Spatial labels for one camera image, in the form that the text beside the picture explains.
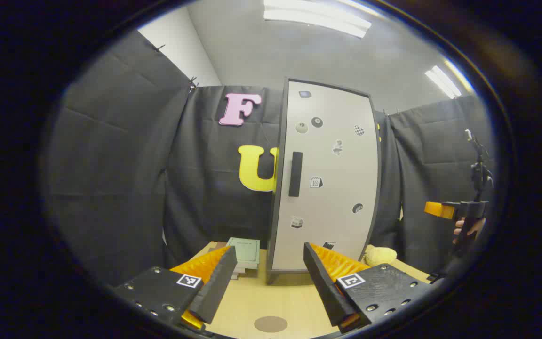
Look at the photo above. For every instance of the light grey cabinet door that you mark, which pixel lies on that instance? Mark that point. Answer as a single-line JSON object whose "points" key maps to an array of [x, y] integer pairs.
{"points": [[337, 226]]}

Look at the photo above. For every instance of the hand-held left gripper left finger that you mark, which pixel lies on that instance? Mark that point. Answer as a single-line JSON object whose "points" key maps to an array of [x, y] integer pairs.
{"points": [[214, 287]]}

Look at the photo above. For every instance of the brown book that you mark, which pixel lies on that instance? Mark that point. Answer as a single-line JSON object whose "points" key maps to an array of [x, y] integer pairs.
{"points": [[240, 272]]}

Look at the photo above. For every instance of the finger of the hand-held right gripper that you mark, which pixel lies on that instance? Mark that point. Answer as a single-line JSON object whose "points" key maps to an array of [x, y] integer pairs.
{"points": [[440, 210]]}

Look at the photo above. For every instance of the grey cabinet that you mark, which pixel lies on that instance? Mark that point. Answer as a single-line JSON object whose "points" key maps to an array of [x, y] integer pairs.
{"points": [[275, 226]]}

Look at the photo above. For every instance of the round brown coaster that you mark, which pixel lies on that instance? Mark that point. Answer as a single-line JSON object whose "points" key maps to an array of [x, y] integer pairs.
{"points": [[271, 324]]}

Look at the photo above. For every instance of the yellow plush toy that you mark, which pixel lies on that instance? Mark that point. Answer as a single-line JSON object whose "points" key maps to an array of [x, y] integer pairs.
{"points": [[380, 255]]}

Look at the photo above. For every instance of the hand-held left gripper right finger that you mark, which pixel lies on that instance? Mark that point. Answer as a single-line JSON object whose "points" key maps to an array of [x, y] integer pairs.
{"points": [[325, 287]]}

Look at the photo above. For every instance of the black backdrop cloth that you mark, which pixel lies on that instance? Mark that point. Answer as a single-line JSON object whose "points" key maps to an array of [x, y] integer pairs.
{"points": [[125, 179]]}

